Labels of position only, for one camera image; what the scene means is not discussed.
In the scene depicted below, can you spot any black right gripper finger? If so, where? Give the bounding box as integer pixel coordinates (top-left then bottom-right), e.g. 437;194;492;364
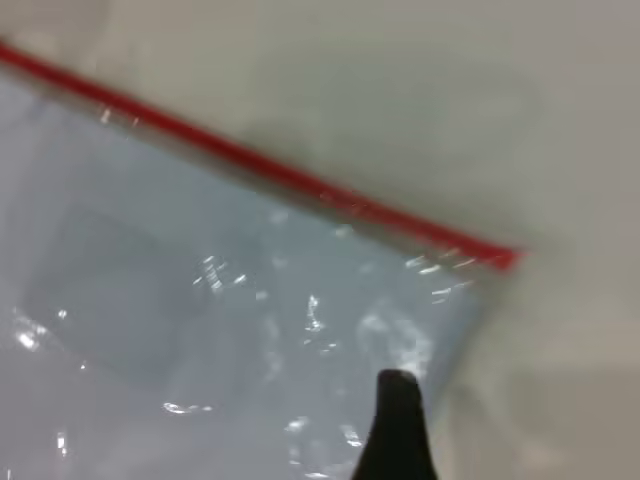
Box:
352;368;439;480

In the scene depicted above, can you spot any clear plastic zip bag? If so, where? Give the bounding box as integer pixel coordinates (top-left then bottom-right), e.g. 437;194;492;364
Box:
0;39;531;480

